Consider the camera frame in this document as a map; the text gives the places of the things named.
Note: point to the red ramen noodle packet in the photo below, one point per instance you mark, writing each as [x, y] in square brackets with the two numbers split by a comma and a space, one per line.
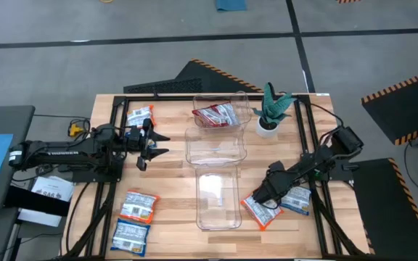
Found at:
[229, 112]
[205, 117]

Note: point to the grey desk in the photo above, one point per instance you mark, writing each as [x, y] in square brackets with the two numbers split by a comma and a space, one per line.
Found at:
[6, 119]

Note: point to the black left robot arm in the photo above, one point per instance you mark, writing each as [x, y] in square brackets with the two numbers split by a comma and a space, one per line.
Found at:
[60, 154]

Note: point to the white printed paper sheet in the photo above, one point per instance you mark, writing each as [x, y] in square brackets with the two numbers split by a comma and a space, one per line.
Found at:
[54, 188]

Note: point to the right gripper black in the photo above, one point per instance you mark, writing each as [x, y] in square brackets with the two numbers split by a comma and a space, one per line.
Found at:
[278, 181]

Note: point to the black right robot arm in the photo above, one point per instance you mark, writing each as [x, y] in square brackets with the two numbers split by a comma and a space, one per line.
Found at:
[325, 154]

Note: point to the small hazard-striped mat edge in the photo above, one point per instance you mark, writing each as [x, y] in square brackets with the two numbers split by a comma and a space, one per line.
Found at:
[348, 1]

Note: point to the clear plastic bin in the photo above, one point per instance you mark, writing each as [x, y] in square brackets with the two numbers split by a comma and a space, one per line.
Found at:
[243, 105]
[212, 148]
[218, 214]

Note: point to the teal plant in white pot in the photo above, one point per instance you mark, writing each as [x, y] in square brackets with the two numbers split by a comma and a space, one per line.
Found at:
[272, 108]

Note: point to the black hazard-striped floor ramp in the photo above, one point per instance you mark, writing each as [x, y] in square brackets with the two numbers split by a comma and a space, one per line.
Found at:
[201, 78]

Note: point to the black hazard-striped floor mat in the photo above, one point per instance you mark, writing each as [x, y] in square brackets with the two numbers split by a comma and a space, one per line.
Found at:
[383, 217]
[405, 108]

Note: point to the orange ramen noodle packet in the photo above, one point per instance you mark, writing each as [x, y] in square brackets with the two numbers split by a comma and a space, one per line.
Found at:
[139, 206]
[141, 115]
[263, 214]

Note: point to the black flat bar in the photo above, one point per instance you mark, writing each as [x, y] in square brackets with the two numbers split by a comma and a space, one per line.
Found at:
[35, 203]

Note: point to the blue floor cloth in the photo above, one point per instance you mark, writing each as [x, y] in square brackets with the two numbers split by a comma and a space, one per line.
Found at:
[230, 4]

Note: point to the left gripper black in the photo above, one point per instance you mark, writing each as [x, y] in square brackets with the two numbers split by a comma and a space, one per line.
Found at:
[134, 139]

